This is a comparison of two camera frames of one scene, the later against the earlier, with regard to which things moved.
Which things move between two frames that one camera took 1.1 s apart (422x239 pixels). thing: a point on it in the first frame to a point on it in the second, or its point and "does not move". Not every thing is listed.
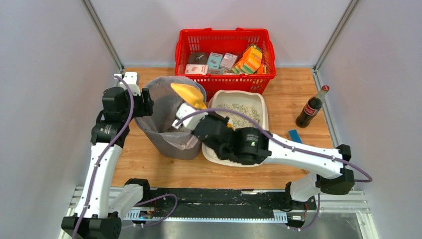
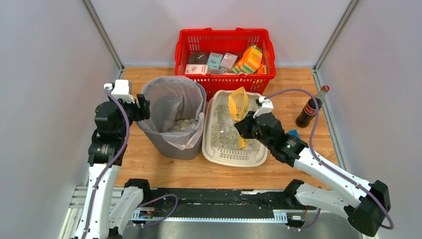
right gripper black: [200, 127] to [248, 126]
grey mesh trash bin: [162, 141] does not move
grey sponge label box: [216, 71] does not move
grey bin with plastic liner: [165, 104] does not move
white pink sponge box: [196, 69] does not move
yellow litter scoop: [189, 94] to [239, 105]
